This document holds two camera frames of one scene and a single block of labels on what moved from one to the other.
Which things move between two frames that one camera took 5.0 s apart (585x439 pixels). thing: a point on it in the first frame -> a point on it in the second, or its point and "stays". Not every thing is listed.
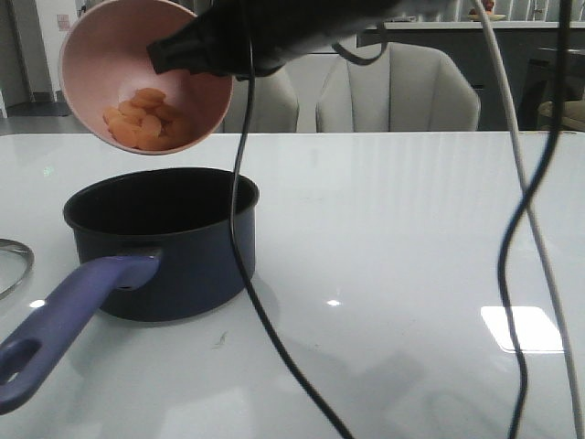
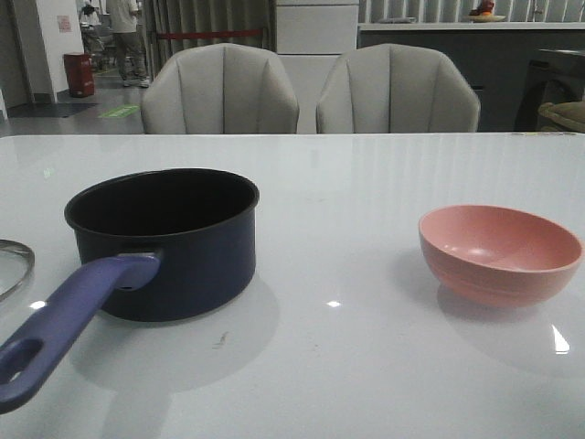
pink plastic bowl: x=112 y=90 -> x=497 y=256
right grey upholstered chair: x=410 y=88 stays
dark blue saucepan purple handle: x=159 y=246 stays
